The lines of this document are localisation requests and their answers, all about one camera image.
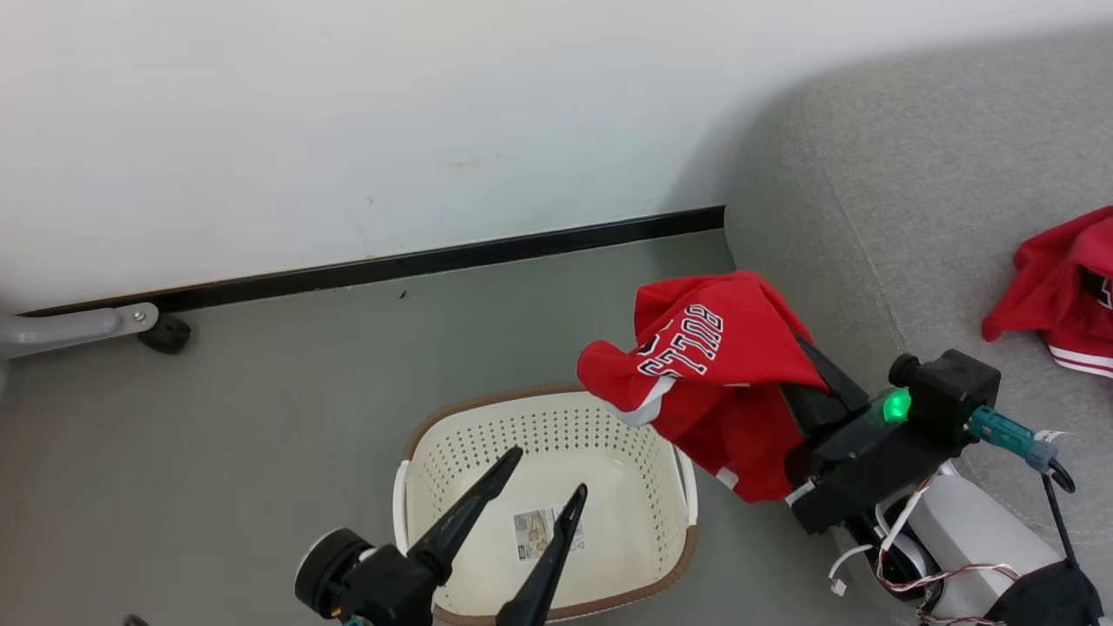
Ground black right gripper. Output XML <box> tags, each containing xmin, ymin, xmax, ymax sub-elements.
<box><xmin>778</xmin><ymin>335</ymin><xmax>968</xmax><ymax>536</ymax></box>

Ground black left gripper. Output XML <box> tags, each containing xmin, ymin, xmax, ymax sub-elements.
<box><xmin>339</xmin><ymin>447</ymin><xmax>589</xmax><ymax>626</ymax></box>

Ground red Bulls jersey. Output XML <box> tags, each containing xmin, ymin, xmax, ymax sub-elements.
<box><xmin>576</xmin><ymin>271</ymin><xmax>831</xmax><ymax>503</ymax></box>

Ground beige perforated laundry basket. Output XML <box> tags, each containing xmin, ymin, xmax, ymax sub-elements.
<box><xmin>393</xmin><ymin>385</ymin><xmax>699</xmax><ymax>625</ymax></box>

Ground paper label sticker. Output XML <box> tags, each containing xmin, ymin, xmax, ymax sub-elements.
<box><xmin>512</xmin><ymin>507</ymin><xmax>586</xmax><ymax>561</ymax></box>

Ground grey fabric sofa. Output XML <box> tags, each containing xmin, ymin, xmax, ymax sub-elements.
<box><xmin>724</xmin><ymin>26</ymin><xmax>1113</xmax><ymax>626</ymax></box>

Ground black fabric arm sleeve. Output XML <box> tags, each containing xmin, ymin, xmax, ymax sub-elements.
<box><xmin>987</xmin><ymin>561</ymin><xmax>1107</xmax><ymax>626</ymax></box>

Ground black rubber foot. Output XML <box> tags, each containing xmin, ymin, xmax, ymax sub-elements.
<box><xmin>137</xmin><ymin>315</ymin><xmax>192</xmax><ymax>356</ymax></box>

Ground grey metal furniture leg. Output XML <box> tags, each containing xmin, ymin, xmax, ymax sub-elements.
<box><xmin>0</xmin><ymin>302</ymin><xmax>161</xmax><ymax>362</ymax></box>

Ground thin red white wires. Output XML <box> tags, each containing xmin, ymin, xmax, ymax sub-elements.
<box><xmin>829</xmin><ymin>474</ymin><xmax>1023</xmax><ymax>626</ymax></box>

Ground black right camera cable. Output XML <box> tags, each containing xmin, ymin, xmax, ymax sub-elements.
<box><xmin>968</xmin><ymin>404</ymin><xmax>1079</xmax><ymax>566</ymax></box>

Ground black wall baseboard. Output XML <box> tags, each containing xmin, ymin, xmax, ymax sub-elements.
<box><xmin>17</xmin><ymin>205</ymin><xmax>726</xmax><ymax>318</ymax></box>

